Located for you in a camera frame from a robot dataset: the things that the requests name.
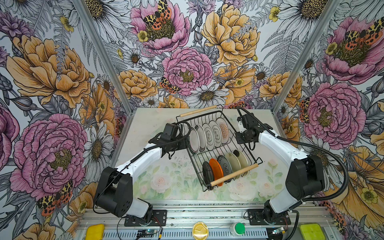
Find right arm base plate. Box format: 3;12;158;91
244;209;292;226

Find black corrugated cable right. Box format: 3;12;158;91
236;106;349;202

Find white plate line pattern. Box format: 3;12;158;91
202;123;216;151

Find beige small plate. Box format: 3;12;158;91
225;152;241;173

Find black wire dish rack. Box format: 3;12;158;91
176;109;263;192

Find black small plate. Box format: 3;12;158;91
203;162;214;191

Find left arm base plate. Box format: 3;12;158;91
124;210;168;227

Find white plate orange pattern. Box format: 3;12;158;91
216;118;230;145

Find white plate blue rim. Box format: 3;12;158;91
189;128;200;155

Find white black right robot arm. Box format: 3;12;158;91
236;113;326;224

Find dark grey small plate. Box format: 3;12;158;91
217;155;233;177

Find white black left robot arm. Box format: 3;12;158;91
93;132;190;219

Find orange small plate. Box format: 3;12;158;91
209;158;224;181

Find small circuit board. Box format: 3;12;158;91
136;229;161;240

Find white plate green rim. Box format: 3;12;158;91
195;124;207;153

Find lime green button right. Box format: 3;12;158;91
300;223;326;240

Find gold round button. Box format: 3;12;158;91
192;222;209;240

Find aluminium corner post left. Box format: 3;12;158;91
74;1;133;117

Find green round button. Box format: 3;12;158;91
230;222;246;236

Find cream small plate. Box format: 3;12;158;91
233;150;249;169

